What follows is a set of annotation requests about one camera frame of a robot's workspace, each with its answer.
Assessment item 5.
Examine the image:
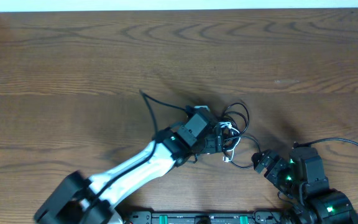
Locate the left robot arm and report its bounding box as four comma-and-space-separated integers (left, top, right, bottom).
34, 107, 219, 223

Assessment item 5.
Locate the left camera black cable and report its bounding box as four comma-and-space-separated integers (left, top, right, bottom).
79, 89, 195, 224

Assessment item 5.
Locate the right camera black cable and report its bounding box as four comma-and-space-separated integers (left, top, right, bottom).
293, 137, 358, 224

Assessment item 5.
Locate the white usb cable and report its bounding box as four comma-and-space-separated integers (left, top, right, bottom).
218, 121, 242, 163

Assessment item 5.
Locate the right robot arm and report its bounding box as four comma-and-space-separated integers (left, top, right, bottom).
252, 146, 358, 224

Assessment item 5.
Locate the camera black cable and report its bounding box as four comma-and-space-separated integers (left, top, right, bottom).
79, 89, 195, 224
293, 137, 358, 224

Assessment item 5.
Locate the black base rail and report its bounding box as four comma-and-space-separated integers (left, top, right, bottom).
124, 210, 283, 224

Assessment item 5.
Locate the black usb cable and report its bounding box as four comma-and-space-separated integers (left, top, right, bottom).
219, 101, 262, 170

